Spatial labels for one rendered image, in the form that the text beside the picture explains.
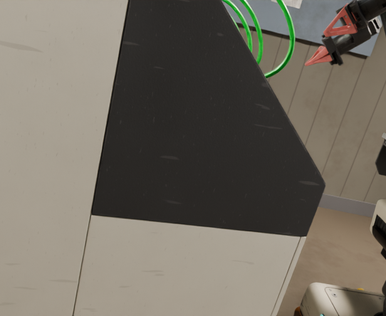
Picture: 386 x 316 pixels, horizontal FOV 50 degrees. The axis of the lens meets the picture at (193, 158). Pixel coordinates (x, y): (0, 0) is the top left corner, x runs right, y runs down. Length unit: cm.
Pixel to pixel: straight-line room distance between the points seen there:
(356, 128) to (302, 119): 45
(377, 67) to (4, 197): 295
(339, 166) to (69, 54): 295
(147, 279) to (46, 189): 36
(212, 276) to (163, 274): 14
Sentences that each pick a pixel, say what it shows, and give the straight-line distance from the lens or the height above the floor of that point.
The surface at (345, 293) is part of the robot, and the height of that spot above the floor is 28.
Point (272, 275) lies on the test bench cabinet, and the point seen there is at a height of 66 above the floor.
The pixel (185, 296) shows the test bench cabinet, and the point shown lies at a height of 57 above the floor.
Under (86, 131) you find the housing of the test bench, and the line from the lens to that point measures 93.
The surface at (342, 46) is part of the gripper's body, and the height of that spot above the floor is 129.
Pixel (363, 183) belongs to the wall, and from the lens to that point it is 375.
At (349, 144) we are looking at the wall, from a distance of 356.
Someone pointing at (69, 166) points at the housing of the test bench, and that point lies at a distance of 96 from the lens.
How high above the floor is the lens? 130
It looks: 20 degrees down
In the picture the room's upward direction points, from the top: 14 degrees clockwise
